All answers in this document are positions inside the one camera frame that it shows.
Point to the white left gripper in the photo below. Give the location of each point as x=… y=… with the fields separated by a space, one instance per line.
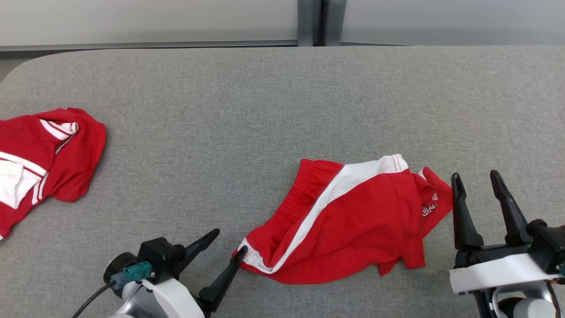
x=163 y=300

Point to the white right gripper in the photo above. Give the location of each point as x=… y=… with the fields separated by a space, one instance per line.
x=499 y=269

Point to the red shorts white stripe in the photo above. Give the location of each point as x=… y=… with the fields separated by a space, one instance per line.
x=362 y=221

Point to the red white basketball jersey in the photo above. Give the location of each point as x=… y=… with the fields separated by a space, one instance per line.
x=26 y=145

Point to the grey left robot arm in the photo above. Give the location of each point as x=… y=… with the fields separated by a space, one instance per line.
x=128 y=309

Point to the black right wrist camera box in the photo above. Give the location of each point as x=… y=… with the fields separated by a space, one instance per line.
x=549 y=245

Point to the short grey metal frame rail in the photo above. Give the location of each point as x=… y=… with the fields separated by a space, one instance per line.
x=375 y=43

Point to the long grey metal frame rail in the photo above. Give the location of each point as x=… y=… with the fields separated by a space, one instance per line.
x=132 y=45

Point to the grey metal partition post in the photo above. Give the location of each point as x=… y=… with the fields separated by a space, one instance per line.
x=320 y=22

